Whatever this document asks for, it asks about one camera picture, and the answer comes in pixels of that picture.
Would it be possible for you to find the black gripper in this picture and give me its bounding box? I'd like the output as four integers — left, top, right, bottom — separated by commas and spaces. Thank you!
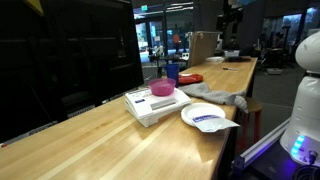
216, 4, 244, 34

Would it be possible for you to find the white blue labelled packet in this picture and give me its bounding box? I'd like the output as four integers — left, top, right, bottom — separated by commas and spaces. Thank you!
191, 114, 241, 134

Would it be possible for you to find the blue plastic cup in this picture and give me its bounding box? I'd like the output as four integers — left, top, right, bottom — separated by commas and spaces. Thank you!
164, 63, 180, 88

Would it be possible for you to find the white digital scale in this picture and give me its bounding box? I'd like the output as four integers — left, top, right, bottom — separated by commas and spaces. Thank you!
124, 87, 193, 129

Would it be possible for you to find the red plate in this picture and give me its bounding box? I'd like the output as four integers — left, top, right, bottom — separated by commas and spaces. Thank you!
178, 73, 204, 85

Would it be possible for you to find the black coiled cable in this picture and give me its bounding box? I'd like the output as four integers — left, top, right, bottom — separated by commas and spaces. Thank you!
291, 164, 320, 180

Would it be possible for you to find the large black monitor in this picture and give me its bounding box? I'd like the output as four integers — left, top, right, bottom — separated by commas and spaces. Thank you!
0, 0, 145, 144

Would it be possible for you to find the wooden stool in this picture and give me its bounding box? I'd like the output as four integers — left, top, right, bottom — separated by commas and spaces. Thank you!
238, 97, 264, 148

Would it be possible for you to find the brown cardboard board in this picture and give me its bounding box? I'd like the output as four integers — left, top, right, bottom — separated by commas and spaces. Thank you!
187, 30, 221, 69

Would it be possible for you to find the pink plastic bowl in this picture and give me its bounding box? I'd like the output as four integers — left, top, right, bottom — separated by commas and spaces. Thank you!
147, 77, 177, 97

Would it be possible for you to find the aluminium rail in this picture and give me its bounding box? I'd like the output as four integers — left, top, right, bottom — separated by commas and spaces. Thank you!
232, 118, 291, 174

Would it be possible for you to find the white plastic bin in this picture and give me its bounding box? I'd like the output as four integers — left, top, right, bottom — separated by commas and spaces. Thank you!
224, 49, 241, 58

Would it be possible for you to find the white paper stack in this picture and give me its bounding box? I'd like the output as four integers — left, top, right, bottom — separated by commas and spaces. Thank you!
205, 56, 225, 63

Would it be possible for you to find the grey knitted cloth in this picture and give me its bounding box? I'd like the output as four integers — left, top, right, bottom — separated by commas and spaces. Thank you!
178, 82, 249, 114

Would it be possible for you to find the white paper plate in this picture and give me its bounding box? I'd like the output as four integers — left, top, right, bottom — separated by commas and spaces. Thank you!
180, 102, 227, 128

